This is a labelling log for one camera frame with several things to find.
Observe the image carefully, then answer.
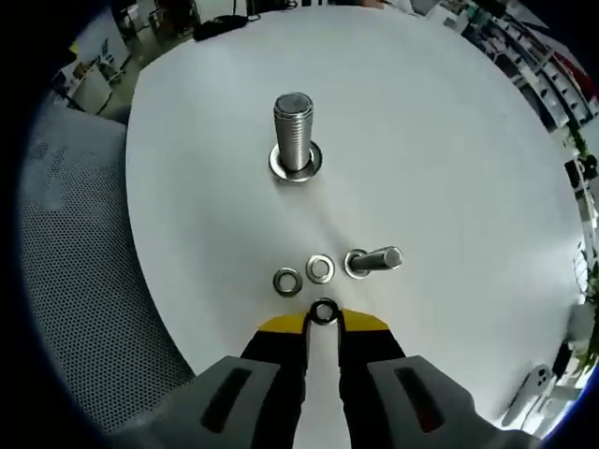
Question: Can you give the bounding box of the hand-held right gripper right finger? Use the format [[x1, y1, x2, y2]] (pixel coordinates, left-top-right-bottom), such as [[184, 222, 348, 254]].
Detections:
[[337, 307, 542, 449]]

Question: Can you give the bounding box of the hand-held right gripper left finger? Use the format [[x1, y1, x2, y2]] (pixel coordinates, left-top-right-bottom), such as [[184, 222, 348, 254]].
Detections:
[[139, 312, 312, 449]]

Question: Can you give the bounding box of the small threaded stud bolt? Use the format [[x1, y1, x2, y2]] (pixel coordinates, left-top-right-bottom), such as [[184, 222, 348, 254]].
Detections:
[[350, 246, 403, 278]]

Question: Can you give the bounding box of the large threaded stud bolt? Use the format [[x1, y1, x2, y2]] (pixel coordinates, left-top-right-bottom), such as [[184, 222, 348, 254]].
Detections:
[[272, 92, 317, 184]]

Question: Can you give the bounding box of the white handheld controller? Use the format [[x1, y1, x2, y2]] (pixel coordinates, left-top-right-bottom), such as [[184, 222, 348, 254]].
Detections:
[[503, 364, 556, 426]]

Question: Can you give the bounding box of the black power adapter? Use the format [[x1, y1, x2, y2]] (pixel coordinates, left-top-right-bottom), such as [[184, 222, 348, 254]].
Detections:
[[553, 340, 573, 378]]

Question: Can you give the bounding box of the white plant pot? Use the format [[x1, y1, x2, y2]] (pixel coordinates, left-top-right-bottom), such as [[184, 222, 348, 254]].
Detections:
[[567, 303, 594, 356]]

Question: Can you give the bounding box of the grey mesh chair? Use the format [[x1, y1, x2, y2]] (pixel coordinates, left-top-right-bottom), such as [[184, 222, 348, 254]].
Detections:
[[21, 105, 197, 436]]

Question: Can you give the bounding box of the shelf with white bins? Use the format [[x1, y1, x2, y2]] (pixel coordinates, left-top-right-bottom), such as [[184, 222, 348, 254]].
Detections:
[[462, 0, 599, 132]]

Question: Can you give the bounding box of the black device with cable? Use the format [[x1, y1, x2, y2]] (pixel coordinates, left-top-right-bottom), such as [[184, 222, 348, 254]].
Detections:
[[193, 13, 261, 41]]

